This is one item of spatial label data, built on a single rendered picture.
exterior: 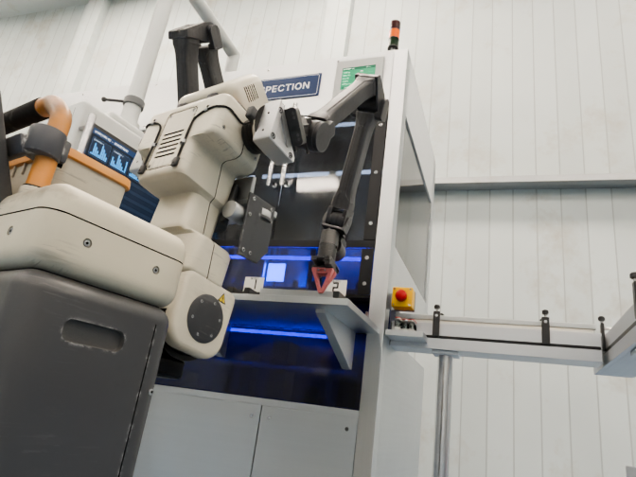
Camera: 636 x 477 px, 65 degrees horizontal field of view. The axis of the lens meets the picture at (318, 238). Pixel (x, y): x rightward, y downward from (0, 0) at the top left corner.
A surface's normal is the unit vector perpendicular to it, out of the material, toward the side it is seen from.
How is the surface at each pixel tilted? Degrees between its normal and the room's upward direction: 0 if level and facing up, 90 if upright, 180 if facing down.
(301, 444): 90
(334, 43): 90
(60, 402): 90
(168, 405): 90
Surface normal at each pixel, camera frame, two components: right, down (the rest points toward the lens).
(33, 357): 0.84, -0.08
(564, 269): -0.29, -0.37
